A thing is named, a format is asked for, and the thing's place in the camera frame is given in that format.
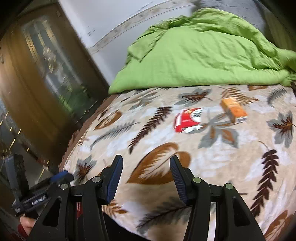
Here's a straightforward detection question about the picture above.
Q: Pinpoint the orange small box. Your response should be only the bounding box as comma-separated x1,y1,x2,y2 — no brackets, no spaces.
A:
220,97,248,125

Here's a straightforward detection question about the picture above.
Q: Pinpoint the red white carton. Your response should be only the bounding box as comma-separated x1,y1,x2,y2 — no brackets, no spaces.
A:
174,108,203,133

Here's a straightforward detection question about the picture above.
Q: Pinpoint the left hand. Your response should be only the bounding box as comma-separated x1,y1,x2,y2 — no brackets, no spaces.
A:
20,215,37,235

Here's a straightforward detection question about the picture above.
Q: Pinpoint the red plastic basket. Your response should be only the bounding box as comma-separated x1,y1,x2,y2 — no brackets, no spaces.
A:
76,202,83,220

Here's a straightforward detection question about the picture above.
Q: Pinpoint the leaf pattern beige blanket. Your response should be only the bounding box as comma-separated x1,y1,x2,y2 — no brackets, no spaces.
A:
61,85,295,240

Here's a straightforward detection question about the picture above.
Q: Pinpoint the wooden glass door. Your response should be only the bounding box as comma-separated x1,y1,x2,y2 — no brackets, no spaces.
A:
1,1,108,166

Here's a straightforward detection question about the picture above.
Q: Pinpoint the green quilt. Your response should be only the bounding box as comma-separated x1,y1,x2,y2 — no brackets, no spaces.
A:
109,8,295,94

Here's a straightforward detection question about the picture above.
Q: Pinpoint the grey pillow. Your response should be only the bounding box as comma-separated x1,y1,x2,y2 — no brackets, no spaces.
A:
191,0,268,34

